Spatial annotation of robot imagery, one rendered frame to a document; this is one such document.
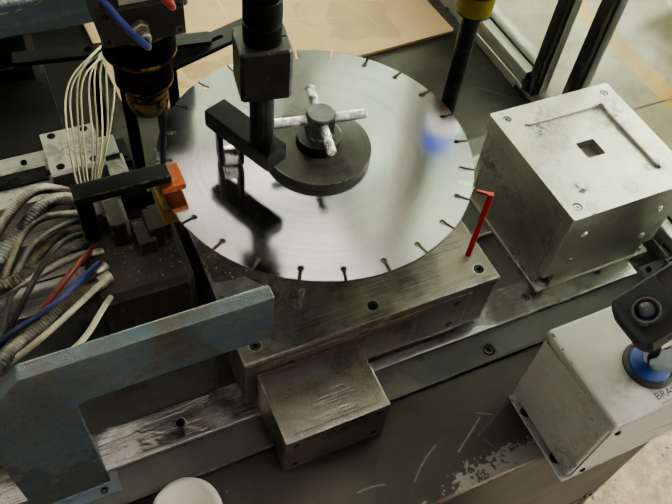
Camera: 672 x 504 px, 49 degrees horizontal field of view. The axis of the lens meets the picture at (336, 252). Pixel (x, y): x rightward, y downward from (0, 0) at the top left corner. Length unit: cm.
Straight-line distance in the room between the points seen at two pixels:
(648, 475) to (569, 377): 105
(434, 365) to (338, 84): 34
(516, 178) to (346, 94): 23
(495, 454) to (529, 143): 36
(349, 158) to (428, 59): 51
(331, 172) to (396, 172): 7
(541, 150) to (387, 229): 27
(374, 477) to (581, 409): 22
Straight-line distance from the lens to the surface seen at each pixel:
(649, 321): 61
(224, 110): 72
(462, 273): 83
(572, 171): 90
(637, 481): 178
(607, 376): 75
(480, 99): 119
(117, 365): 61
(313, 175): 74
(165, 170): 72
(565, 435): 81
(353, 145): 77
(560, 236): 88
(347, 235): 70
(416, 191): 75
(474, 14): 95
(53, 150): 89
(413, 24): 130
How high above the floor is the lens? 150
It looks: 53 degrees down
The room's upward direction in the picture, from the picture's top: 8 degrees clockwise
